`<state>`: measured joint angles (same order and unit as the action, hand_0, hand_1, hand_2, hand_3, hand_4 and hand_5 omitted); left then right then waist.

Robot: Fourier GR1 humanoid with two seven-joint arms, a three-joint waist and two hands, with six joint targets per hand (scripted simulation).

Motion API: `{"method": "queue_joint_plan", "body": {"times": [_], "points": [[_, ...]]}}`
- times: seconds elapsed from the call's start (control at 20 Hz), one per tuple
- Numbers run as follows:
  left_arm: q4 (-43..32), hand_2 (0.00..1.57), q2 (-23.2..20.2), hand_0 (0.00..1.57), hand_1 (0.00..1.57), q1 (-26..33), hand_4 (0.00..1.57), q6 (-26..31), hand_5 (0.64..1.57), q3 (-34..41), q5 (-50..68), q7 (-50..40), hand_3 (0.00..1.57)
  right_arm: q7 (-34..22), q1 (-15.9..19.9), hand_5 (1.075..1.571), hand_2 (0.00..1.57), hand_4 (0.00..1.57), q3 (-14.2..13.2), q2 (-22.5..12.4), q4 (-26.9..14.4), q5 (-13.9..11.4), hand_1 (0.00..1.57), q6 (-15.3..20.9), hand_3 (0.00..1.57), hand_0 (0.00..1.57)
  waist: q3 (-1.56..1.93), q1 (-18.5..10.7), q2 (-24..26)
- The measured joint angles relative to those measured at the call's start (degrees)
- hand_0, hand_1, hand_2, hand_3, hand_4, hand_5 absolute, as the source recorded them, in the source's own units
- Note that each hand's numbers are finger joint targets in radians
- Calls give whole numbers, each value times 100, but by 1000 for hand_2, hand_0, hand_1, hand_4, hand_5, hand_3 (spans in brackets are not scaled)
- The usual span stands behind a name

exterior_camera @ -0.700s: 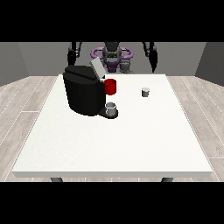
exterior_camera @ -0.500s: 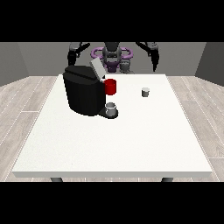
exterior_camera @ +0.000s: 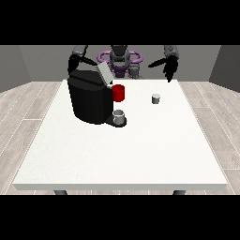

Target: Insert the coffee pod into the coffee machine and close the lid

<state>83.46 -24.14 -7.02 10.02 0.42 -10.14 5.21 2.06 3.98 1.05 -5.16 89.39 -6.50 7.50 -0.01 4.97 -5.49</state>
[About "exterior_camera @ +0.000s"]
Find black coffee machine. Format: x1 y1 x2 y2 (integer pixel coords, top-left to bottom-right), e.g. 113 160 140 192
67 69 128 128

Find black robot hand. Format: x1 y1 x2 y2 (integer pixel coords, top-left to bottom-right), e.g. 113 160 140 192
67 52 98 76
147 55 179 83

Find grey robot trunk purple rings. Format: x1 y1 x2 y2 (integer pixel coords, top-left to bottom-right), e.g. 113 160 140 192
97 45 145 81

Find small grey coffee pod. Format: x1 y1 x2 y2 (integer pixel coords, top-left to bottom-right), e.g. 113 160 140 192
151 93 161 105

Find red pod holder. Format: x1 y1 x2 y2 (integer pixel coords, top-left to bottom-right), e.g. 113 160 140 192
111 83 126 103

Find small grey cup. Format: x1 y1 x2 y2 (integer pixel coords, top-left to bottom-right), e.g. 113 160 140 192
112 109 127 125

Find pale grey machine lid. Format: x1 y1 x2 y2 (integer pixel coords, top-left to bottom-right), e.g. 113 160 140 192
97 61 114 84

